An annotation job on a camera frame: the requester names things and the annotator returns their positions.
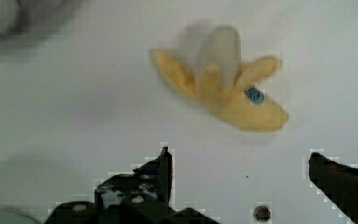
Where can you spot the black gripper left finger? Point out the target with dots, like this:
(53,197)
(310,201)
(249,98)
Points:
(141,197)

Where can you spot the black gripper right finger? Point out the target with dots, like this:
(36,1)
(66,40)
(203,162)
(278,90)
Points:
(338,182)

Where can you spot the plush peeled banana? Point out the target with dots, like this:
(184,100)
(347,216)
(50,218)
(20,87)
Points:
(226,84)

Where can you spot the green mug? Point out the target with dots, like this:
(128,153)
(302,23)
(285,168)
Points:
(14,217)

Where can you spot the grey oval plate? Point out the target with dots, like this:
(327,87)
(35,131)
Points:
(19,16)

